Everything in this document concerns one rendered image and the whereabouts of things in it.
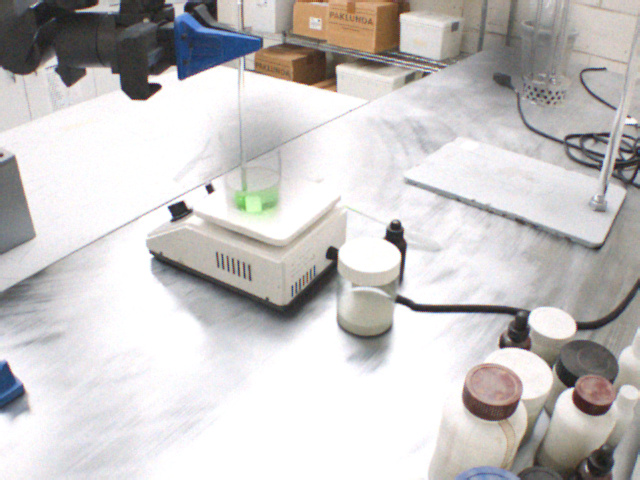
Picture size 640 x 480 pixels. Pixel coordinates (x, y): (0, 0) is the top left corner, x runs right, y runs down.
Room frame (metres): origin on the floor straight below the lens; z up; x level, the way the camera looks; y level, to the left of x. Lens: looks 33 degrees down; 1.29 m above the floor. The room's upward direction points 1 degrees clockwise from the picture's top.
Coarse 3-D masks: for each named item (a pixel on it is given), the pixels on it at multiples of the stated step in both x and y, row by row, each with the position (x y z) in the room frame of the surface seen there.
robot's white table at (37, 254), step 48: (192, 96) 1.13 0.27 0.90; (288, 96) 1.13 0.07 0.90; (336, 96) 1.13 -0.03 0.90; (0, 144) 0.90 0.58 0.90; (48, 144) 0.89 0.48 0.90; (96, 144) 0.89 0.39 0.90; (144, 144) 0.89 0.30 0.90; (192, 144) 0.88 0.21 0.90; (48, 192) 0.72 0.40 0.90; (96, 192) 0.72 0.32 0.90; (144, 192) 0.72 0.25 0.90; (48, 240) 0.59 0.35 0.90; (96, 240) 0.59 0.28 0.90; (0, 288) 0.48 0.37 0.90
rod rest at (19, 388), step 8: (0, 360) 0.36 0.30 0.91; (0, 368) 0.33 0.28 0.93; (8, 368) 0.33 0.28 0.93; (0, 376) 0.33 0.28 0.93; (8, 376) 0.33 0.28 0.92; (16, 376) 0.34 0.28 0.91; (0, 384) 0.32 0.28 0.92; (8, 384) 0.33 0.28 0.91; (16, 384) 0.33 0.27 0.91; (0, 392) 0.32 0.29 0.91; (8, 392) 0.32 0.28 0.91; (16, 392) 0.33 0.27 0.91; (0, 400) 0.31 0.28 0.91; (8, 400) 0.32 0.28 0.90
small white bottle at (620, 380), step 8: (632, 344) 0.34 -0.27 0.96; (624, 352) 0.34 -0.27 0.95; (632, 352) 0.34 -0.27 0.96; (624, 360) 0.34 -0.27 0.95; (632, 360) 0.33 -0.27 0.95; (624, 368) 0.33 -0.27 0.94; (632, 368) 0.33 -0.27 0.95; (624, 376) 0.33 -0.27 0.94; (632, 376) 0.33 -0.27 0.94; (616, 384) 0.33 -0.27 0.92; (624, 384) 0.33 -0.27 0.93; (632, 384) 0.33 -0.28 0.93; (616, 392) 0.33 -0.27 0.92
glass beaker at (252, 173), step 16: (224, 128) 0.55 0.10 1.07; (256, 128) 0.56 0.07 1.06; (272, 128) 0.55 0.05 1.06; (224, 144) 0.51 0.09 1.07; (240, 144) 0.50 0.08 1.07; (256, 144) 0.50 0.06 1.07; (272, 144) 0.52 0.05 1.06; (224, 160) 0.51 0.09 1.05; (240, 160) 0.50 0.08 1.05; (256, 160) 0.51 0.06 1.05; (272, 160) 0.51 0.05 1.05; (224, 176) 0.52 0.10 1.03; (240, 176) 0.50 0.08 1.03; (256, 176) 0.51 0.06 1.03; (272, 176) 0.51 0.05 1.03; (224, 192) 0.52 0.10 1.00; (240, 192) 0.51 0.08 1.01; (256, 192) 0.50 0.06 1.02; (272, 192) 0.51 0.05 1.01; (240, 208) 0.51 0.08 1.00; (256, 208) 0.50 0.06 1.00; (272, 208) 0.51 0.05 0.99
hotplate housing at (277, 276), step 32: (192, 224) 0.52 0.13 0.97; (320, 224) 0.52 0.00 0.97; (160, 256) 0.55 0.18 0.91; (192, 256) 0.52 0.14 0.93; (224, 256) 0.49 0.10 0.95; (256, 256) 0.47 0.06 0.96; (288, 256) 0.47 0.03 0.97; (320, 256) 0.51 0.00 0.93; (256, 288) 0.47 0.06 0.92; (288, 288) 0.46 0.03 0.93
